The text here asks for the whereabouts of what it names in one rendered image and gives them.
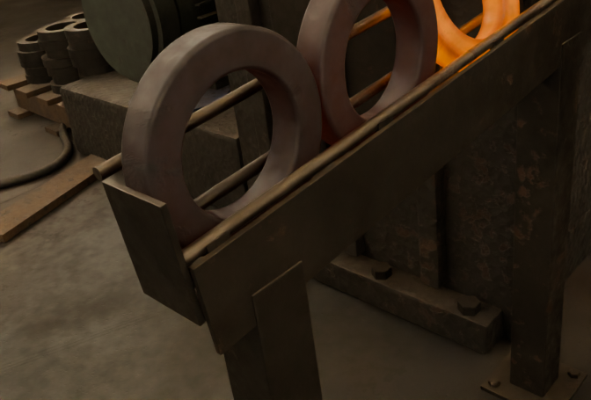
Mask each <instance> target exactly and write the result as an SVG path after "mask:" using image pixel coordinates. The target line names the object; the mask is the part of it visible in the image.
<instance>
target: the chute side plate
mask: <svg viewBox="0 0 591 400"><path fill-rule="evenodd" d="M580 32H582V41H581V48H583V47H584V46H585V45H587V44H588V42H589V41H591V0H558V1H557V2H556V3H555V4H554V5H552V6H551V7H549V8H548V9H547V10H545V11H543V12H542V13H541V14H539V15H538V16H537V17H535V18H533V19H532V20H531V21H529V22H528V23H527V24H526V25H524V26H523V27H522V28H520V29H519V30H517V31H516V32H515V33H513V34H511V35H510V36H509V37H507V38H506V39H505V40H503V41H502V42H501V43H500V44H499V45H497V46H496V47H494V48H492V49H491V50H490V51H488V52H487V53H485V54H484V55H482V56H481V57H479V58H478V59H477V60H476V61H474V62H473V63H472V64H470V65H469V66H468V67H466V68H465V69H463V70H462V71H460V72H459V73H457V74H456V75H455V76H453V77H452V78H450V79H449V80H448V81H447V82H446V83H444V84H442V85H441V86H440V87H438V88H437V89H436V90H434V91H432V92H431V93H430V94H428V95H427V96H425V97H424V98H423V99H422V100H421V101H419V102H418V103H416V104H415V105H413V106H412V107H410V108H409V109H408V110H406V111H405V112H404V113H402V114H400V115H399V116H398V117H397V118H396V119H394V120H393V121H392V122H390V123H389V124H388V125H386V126H385V127H383V128H382V129H380V130H378V131H377V132H376V133H374V134H373V135H371V136H370V137H369V138H368V139H367V140H365V141H364V142H362V143H361V144H359V145H358V146H357V147H355V148H354V149H352V150H351V151H349V152H348V153H346V154H345V155H344V156H343V157H342V158H340V159H339V160H337V161H336V162H335V163H333V164H331V165H330V166H329V167H327V168H326V169H325V170H323V171H321V172H320V173H319V174H317V176H315V177H314V178H312V179H311V180H310V181H308V182H307V183H305V184H304V185H302V186H301V187H299V188H298V189H297V190H295V191H294V192H293V193H291V194H290V195H289V196H288V197H286V198H285V199H283V200H282V201H280V202H279V203H278V204H276V205H275V206H273V207H272V208H270V209H269V210H267V211H266V212H265V213H264V214H263V215H261V216H260V217H258V218H257V219H256V220H254V221H253V222H251V223H250V224H248V225H247V226H246V227H244V228H243V229H241V230H240V231H238V232H237V233H236V234H235V235H234V236H232V237H231V238H230V239H228V240H227V241H225V242H224V243H223V244H221V245H220V246H218V247H217V248H215V249H214V250H213V251H211V252H210V253H209V254H207V255H206V256H204V257H203V258H201V259H200V260H198V261H197V262H196V263H194V264H193V265H191V266H190V267H189V270H190V273H191V275H192V278H193V283H194V285H195V288H196V291H197V294H198V296H199V300H200V303H201V307H202V310H203V313H204V316H205V318H206V321H207V324H208V328H209V331H210V334H211V337H212V340H213V343H214V346H215V350H216V352H217V353H218V354H220V355H222V354H224V353H225V352H226V351H227V350H228V349H230V348H231V347H232V346H233V345H234V344H236V342H237V341H238V340H239V339H241V338H242V337H243V336H244V335H245V334H247V333H248V332H249V331H250V330H251V329H253V328H254V327H255V326H256V319H255V315H254V310H253V306H252V295H253V294H255V293H256V292H257V291H259V290H260V289H261V288H262V287H264V286H265V285H267V284H268V283H270V282H271V281H272V280H274V279H276V278H277V277H278V276H280V275H281V274H283V273H284V272H286V271H287V270H288V269H289V268H290V267H292V266H293V265H295V264H297V263H298V262H299V261H302V262H303V269H304V275H305V281H306V283H307V282H308V281H309V280H310V279H311V278H313V277H314V276H315V275H316V274H317V273H319V272H320V271H321V270H322V269H323V268H325V267H326V266H327V265H328V264H329V263H331V262H332V261H333V260H334V259H335V258H336V257H338V255H339V254H340V253H342V252H343V251H344V250H345V249H346V248H348V247H349V246H350V245H351V244H352V243H354V242H355V241H356V240H357V239H358V238H359V237H361V236H362V235H363V234H364V233H366V232H367V231H368V230H369V229H370V228H372V227H373V226H374V225H375V224H376V223H377V222H379V221H380V220H381V219H382V218H383V217H385V216H386V215H387V214H388V213H389V212H390V211H391V210H392V209H393V208H394V207H396V206H397V205H398V204H399V203H400V202H402V201H403V200H404V199H405V198H406V197H408V196H409V195H410V194H411V193H412V192H414V191H415V190H416V189H417V188H418V187H420V186H421V185H422V184H423V183H424V182H426V181H427V180H428V179H429V178H430V177H432V176H433V175H434V174H435V173H436V172H437V171H438V170H439V169H440V168H441V167H443V166H444V165H445V164H446V163H447V162H449V161H450V160H451V159H452V158H453V157H454V156H456V155H457V154H458V153H459V152H460V151H462V150H463V149H464V148H465V147H467V146H468V145H469V144H470V143H471V142H473V141H474V140H475V139H476V138H477V137H478V136H480V135H481V134H482V133H483V132H484V131H486V129H487V128H489V127H490V126H491V125H492V124H493V123H494V122H495V121H497V120H498V119H499V118H500V117H501V116H503V115H504V114H505V113H506V112H507V111H509V110H510V109H511V108H512V107H513V106H515V105H516V104H517V103H518V102H519V101H521V100H522V99H523V98H524V97H525V96H527V95H528V94H529V93H530V92H531V91H533V90H534V89H535V88H536V87H537V86H538V85H539V84H540V83H541V82H542V81H544V80H545V79H546V78H547V77H548V76H550V75H551V74H552V73H553V72H554V71H555V70H557V69H558V68H559V67H560V65H561V49H562V44H563V43H564V42H566V41H567V40H569V39H571V38H572V37H573V36H575V35H576V34H578V33H580Z"/></svg>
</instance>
